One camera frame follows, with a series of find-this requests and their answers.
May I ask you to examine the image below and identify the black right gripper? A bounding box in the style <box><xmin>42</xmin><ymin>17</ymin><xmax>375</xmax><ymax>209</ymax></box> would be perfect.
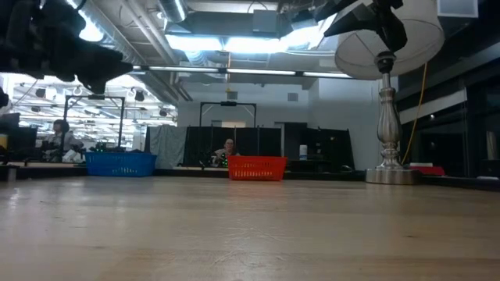
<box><xmin>323</xmin><ymin>0</ymin><xmax>409</xmax><ymax>53</ymax></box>

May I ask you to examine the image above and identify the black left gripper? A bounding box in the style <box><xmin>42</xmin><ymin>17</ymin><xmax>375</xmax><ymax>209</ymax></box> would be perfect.
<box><xmin>34</xmin><ymin>0</ymin><xmax>134</xmax><ymax>95</ymax></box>

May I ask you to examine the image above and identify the person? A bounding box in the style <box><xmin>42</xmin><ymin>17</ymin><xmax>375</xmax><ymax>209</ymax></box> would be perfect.
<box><xmin>38</xmin><ymin>119</ymin><xmax>85</xmax><ymax>163</ymax></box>
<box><xmin>210</xmin><ymin>137</ymin><xmax>241</xmax><ymax>168</ymax></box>

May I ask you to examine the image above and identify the blue plastic basket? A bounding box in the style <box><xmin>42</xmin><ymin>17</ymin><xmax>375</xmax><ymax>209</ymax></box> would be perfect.
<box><xmin>84</xmin><ymin>151</ymin><xmax>158</xmax><ymax>178</ymax></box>

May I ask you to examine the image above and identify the grey cloth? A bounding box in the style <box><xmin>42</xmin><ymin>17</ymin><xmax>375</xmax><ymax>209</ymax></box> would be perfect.
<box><xmin>144</xmin><ymin>124</ymin><xmax>188</xmax><ymax>169</ymax></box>

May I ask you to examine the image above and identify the dark monitor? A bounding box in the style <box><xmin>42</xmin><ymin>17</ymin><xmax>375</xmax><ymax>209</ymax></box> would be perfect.
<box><xmin>0</xmin><ymin>112</ymin><xmax>38</xmax><ymax>161</ymax></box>

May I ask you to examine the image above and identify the white shade silver table lamp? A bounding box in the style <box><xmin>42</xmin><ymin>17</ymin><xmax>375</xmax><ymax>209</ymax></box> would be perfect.
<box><xmin>334</xmin><ymin>0</ymin><xmax>446</xmax><ymax>185</ymax></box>

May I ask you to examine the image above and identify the black cabinet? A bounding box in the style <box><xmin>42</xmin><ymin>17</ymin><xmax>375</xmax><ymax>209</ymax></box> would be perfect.
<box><xmin>280</xmin><ymin>123</ymin><xmax>355</xmax><ymax>173</ymax></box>

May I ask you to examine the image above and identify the black partition panel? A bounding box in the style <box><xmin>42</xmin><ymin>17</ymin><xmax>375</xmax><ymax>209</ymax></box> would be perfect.
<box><xmin>183</xmin><ymin>125</ymin><xmax>282</xmax><ymax>167</ymax></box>

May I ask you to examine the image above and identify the red flat box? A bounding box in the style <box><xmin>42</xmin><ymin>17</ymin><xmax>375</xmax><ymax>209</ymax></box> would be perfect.
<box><xmin>408</xmin><ymin>165</ymin><xmax>446</xmax><ymax>176</ymax></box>

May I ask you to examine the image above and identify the red plastic basket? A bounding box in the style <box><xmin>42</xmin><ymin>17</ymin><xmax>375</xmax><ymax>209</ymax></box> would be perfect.
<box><xmin>227</xmin><ymin>155</ymin><xmax>288</xmax><ymax>182</ymax></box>

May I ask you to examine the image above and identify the black gantry frame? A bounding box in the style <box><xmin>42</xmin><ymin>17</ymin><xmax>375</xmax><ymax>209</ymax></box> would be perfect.
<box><xmin>199</xmin><ymin>101</ymin><xmax>258</xmax><ymax>128</ymax></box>
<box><xmin>62</xmin><ymin>94</ymin><xmax>126</xmax><ymax>151</ymax></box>

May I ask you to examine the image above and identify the yellow hanging cable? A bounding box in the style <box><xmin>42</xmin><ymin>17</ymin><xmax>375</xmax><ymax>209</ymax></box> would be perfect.
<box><xmin>401</xmin><ymin>62</ymin><xmax>429</xmax><ymax>165</ymax></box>

